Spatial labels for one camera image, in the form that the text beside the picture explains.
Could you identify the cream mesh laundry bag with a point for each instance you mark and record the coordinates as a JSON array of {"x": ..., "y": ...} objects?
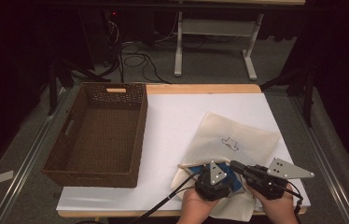
[{"x": 219, "y": 130}]

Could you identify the brown woven basket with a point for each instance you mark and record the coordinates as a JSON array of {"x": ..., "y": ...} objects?
[{"x": 101, "y": 133}]

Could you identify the person's right hand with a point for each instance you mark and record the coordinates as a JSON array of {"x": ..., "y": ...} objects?
[{"x": 280, "y": 211}]

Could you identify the metal floor rail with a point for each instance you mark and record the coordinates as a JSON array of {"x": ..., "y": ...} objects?
[
  {"x": 23, "y": 168},
  {"x": 328, "y": 155}
]

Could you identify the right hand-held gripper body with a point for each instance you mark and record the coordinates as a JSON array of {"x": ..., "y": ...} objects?
[{"x": 266, "y": 183}]

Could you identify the black device with red light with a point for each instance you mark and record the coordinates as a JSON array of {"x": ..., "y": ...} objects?
[{"x": 112, "y": 31}]

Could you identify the black metal stand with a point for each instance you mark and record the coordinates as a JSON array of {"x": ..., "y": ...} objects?
[
  {"x": 309, "y": 93},
  {"x": 53, "y": 84}
]

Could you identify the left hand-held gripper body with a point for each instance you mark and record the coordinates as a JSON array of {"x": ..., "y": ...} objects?
[{"x": 210, "y": 189}]

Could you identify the white table mat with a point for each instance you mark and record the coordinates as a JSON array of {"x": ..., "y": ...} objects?
[{"x": 169, "y": 124}]

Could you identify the white floor tape strip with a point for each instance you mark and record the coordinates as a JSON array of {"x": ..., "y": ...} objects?
[{"x": 1, "y": 177}]

